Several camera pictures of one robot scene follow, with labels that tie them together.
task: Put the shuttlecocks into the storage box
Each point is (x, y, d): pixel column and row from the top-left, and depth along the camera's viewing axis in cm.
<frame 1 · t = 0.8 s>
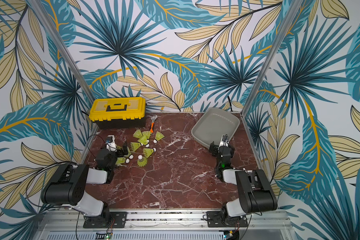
left hand: (117, 143, 91), fingers open
right hand: (222, 143, 91), fingers open
yellow black toolbox: (118, 113, 102), point 15 cm above the table
grey plastic storage tray: (214, 123, 116), on the table
yellow-green shuttlecock one: (159, 136, 103), point 5 cm above the table
yellow-green shuttlecock two: (147, 152, 95), point 4 cm above the table
yellow-green shuttlecock three: (144, 141, 100), point 4 cm above the table
yellow-green shuttlecock four: (138, 133, 103), point 5 cm above the table
yellow-green shuttlecock five: (147, 134, 102), point 5 cm above the table
yellow-green shuttlecock six: (134, 146, 98), point 4 cm above the table
yellow-green shuttlecock seven: (141, 161, 91), point 4 cm above the table
yellow-green shuttlecock eight: (126, 159, 94), point 2 cm above the table

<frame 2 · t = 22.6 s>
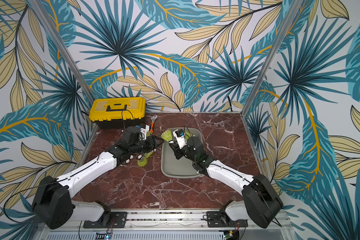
left hand: (160, 144, 79), fingers open
right hand: (172, 142, 81), fingers open
grey plastic storage tray: (183, 167, 89), point 5 cm above the table
yellow-green shuttlecock one: (167, 135, 81), point 22 cm above the table
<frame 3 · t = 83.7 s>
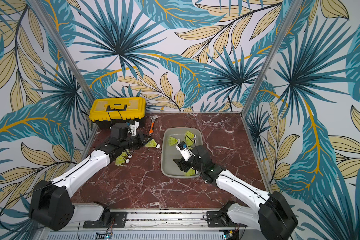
left hand: (152, 139, 79), fingers closed
right hand: (177, 154, 80), fingers open
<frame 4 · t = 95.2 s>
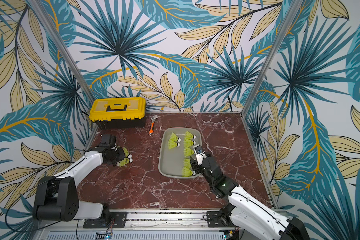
left hand: (122, 157, 89), fingers open
right hand: (197, 154, 79), fingers open
yellow-green shuttlecock five: (172, 144, 99), point 4 cm above the table
